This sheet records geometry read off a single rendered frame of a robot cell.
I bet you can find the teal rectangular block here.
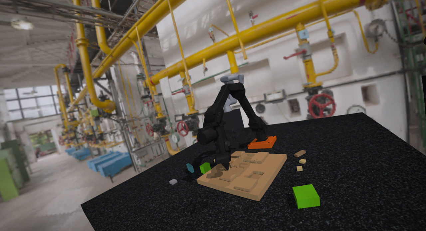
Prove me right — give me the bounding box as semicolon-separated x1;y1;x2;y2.
186;163;194;173

